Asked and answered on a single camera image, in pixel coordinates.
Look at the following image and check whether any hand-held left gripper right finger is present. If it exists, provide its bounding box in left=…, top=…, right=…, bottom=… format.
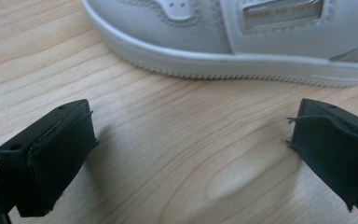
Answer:
left=285, top=98, right=358, bottom=216

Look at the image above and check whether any grey and white sneaker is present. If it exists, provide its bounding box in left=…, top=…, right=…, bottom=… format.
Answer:
left=81, top=0, right=358, bottom=89

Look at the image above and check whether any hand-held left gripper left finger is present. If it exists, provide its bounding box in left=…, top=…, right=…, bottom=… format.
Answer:
left=0, top=99, right=100, bottom=218

